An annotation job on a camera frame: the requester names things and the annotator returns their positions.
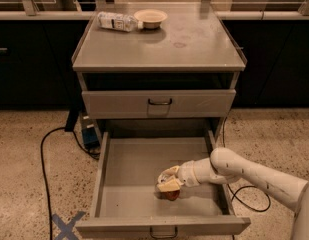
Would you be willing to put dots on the red coke can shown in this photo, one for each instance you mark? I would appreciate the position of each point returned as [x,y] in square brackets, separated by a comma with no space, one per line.
[171,196]

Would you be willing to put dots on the blue power box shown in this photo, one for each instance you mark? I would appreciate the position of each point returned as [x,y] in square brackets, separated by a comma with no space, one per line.
[88,132]

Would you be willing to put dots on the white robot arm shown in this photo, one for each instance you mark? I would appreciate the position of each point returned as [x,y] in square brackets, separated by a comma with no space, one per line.
[225,166]

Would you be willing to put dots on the open grey middle drawer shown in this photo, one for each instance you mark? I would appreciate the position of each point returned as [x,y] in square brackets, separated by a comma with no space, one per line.
[126,204]

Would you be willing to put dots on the blue tape cross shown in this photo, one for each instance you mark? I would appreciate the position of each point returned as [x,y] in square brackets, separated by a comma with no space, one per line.
[67,229]

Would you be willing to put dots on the beige paper bowl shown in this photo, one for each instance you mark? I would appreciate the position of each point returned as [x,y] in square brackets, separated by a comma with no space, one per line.
[151,18]

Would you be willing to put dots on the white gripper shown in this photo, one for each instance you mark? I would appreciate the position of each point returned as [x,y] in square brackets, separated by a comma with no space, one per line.
[186,174]

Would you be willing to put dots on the closed grey upper drawer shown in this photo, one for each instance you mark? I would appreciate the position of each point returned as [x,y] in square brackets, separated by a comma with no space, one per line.
[158,104]

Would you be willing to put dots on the grey drawer cabinet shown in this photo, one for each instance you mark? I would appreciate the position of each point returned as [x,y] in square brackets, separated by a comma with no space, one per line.
[191,50]

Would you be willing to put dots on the clear plastic water bottle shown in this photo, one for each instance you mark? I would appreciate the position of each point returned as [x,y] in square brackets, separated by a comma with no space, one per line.
[118,22]

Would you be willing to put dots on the long counter with dark cabinets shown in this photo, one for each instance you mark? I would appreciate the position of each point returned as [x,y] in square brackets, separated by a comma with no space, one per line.
[36,61]

